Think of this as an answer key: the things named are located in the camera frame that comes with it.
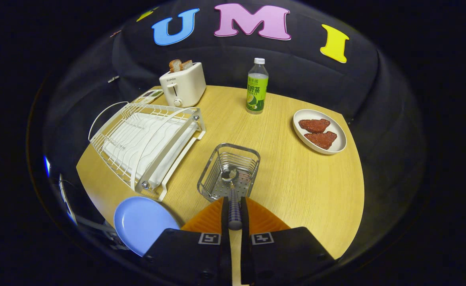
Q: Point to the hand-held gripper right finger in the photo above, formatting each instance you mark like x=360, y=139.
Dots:
x=284, y=254

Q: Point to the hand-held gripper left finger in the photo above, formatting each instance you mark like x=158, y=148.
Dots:
x=189, y=254

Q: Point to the blue plate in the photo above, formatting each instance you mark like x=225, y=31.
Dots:
x=141, y=222

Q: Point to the white oval plate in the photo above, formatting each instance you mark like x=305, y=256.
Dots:
x=338, y=137

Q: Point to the divided dish of grains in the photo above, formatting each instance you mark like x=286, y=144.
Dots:
x=150, y=95

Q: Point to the red meat slice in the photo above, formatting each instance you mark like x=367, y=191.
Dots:
x=314, y=125
x=321, y=139

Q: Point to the cream toaster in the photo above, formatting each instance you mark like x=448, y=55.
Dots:
x=185, y=89

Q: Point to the green label drink bottle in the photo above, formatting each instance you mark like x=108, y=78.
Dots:
x=257, y=91

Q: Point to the toasted bread slice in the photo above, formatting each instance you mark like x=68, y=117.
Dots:
x=187, y=64
x=175, y=65

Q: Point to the white clip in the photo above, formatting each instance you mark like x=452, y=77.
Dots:
x=113, y=79

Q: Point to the pink clip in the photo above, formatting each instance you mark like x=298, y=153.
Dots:
x=115, y=33

